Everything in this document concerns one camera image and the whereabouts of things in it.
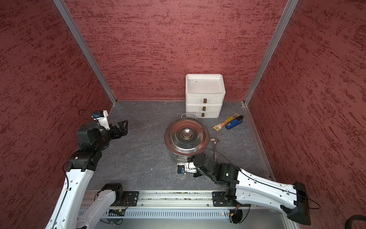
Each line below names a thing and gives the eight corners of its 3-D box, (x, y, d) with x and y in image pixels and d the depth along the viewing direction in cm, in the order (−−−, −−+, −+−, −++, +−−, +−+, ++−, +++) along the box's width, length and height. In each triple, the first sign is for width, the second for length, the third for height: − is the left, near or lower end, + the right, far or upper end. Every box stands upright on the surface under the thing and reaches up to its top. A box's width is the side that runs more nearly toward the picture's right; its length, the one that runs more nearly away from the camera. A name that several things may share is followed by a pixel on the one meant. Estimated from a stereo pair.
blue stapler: (228, 131, 104) (229, 128, 101) (224, 127, 107) (225, 124, 104) (244, 121, 111) (245, 118, 108) (240, 117, 113) (241, 114, 110)
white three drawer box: (185, 119, 111) (185, 94, 91) (185, 98, 126) (185, 73, 106) (219, 119, 111) (227, 95, 91) (216, 99, 126) (221, 74, 106)
